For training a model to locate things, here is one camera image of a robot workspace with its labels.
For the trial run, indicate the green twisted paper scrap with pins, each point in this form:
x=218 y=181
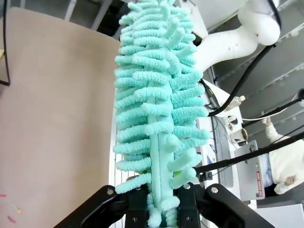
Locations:
x=16 y=208

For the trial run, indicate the black tripod leg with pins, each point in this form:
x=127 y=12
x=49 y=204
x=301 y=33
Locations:
x=249 y=158

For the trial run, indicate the white mug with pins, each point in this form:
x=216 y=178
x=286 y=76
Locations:
x=240 y=137

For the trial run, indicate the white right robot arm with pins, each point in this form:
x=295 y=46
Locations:
x=228 y=45

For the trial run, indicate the silver laptop with stickers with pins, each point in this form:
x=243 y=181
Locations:
x=253 y=168

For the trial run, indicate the teal chenille duster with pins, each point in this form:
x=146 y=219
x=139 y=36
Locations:
x=156 y=95

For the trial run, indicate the person in white sweater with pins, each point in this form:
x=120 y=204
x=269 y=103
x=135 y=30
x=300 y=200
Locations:
x=285 y=154

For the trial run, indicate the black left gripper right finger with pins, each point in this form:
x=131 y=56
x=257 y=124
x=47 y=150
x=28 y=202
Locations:
x=190 y=209

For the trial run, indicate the black frame wooden two-tier shelf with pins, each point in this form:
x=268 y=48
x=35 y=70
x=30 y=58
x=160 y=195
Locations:
x=7 y=59

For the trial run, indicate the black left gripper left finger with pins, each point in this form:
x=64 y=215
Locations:
x=133 y=209

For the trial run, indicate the gray keyboard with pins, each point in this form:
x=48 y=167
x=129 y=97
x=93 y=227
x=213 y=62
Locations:
x=223 y=154

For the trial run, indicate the clear plastic bottle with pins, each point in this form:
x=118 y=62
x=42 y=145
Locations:
x=235 y=101

